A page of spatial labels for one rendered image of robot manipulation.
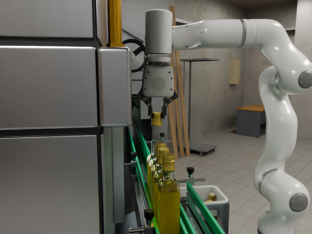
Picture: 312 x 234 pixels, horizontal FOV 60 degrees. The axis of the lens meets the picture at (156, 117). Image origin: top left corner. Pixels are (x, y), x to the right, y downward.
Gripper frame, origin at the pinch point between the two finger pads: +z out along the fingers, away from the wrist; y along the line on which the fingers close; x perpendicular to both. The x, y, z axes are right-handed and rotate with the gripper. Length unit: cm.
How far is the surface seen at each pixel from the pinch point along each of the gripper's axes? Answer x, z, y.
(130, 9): 96, -53, -6
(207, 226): -14.1, 33.0, 14.4
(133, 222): 49, 67, -6
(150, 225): -20.1, 28.1, -3.8
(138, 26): 96, -42, -1
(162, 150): -13.8, 8.9, 0.1
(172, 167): -19.7, 12.0, 1.8
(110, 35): -45, -18, -13
